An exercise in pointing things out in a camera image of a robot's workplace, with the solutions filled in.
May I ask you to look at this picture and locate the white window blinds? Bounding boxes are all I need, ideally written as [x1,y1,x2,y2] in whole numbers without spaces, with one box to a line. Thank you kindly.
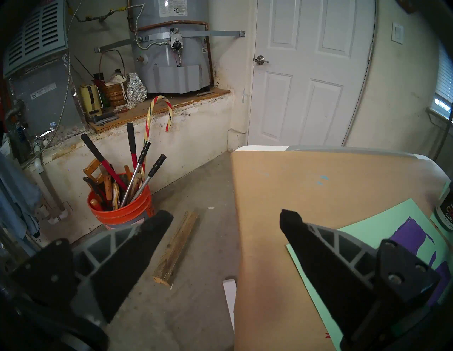
[430,41,453,121]

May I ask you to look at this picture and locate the wooden handle hand saw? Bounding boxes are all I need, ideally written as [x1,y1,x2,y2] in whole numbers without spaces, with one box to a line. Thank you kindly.
[83,158,114,212]

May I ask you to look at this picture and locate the striped candy cane decoration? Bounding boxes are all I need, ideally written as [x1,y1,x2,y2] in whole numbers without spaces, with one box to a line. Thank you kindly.
[143,96,174,176]

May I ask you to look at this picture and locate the brown wicker basket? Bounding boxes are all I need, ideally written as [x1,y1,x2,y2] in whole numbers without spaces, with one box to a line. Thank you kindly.
[98,50,128,108]

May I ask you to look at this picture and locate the blue hanging cloth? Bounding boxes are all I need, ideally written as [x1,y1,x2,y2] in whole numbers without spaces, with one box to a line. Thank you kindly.
[0,147,43,246]

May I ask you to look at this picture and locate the purple paint jar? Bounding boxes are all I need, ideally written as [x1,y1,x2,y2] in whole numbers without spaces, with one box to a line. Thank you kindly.
[434,180,453,233]

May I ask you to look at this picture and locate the metal water heater strap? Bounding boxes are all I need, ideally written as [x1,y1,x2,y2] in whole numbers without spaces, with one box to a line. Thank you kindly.
[94,30,246,53]

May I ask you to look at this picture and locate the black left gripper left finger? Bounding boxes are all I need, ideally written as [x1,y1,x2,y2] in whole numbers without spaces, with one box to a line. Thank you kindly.
[11,210,174,323]

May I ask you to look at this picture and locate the white panel door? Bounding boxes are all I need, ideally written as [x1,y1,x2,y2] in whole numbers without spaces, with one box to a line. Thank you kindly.
[247,0,376,148]

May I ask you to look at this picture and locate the rough wood plank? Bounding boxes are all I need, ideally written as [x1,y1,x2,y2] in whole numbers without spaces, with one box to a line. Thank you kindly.
[152,211,200,287]

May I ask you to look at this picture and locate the aluminium foil wrapped lump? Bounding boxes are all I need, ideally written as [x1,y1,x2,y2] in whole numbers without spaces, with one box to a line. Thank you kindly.
[126,73,148,104]

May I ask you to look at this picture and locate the grey Bryant furnace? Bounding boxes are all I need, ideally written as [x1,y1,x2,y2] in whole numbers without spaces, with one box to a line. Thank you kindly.
[2,0,89,140]

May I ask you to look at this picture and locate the white PVC pipe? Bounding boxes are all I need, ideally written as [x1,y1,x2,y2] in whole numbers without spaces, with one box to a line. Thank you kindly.
[32,138,70,226]

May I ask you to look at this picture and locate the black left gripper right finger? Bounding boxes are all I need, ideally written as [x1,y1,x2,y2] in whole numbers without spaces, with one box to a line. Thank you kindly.
[280,209,441,351]

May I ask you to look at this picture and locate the orange plastic bucket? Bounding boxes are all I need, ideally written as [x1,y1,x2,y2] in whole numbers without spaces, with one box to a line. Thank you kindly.
[87,172,155,230]

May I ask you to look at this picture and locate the silver tool black grip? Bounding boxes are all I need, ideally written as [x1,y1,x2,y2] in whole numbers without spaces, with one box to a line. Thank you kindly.
[120,141,152,208]
[130,154,167,205]

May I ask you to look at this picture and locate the white grey work table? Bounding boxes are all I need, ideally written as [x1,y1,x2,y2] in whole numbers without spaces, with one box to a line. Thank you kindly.
[223,145,441,333]

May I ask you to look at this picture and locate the green paper sheet purple stripe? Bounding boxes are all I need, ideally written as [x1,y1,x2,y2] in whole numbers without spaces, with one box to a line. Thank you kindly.
[286,199,453,351]

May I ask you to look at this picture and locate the grey water heater tank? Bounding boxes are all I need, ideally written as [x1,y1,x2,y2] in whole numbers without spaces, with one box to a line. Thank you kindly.
[130,0,213,95]

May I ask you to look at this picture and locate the red tool black grip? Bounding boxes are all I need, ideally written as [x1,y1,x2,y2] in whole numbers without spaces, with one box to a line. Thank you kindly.
[126,123,139,171]

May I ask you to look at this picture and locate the yellow boxy device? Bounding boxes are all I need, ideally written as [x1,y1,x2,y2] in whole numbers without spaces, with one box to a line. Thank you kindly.
[78,84,104,117]

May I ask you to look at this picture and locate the red black lopper handle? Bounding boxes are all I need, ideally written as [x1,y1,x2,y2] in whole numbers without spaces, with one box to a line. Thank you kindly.
[81,133,128,192]

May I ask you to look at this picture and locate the grey water heater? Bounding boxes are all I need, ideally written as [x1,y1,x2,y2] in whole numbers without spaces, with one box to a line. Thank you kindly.
[127,0,215,86]

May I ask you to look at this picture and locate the yellow gas line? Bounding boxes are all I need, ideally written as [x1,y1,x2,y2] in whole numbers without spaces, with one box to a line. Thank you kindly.
[67,4,128,24]

